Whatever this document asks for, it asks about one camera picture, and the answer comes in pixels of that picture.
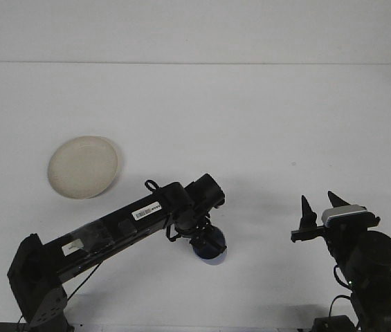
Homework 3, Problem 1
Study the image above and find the pale blue cup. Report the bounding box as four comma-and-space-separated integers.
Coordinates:
192, 230, 228, 266

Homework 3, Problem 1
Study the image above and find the pale round plate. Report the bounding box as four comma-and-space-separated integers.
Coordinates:
46, 135, 120, 201

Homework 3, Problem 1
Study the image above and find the grey camera box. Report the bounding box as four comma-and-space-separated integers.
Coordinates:
320, 204, 381, 228

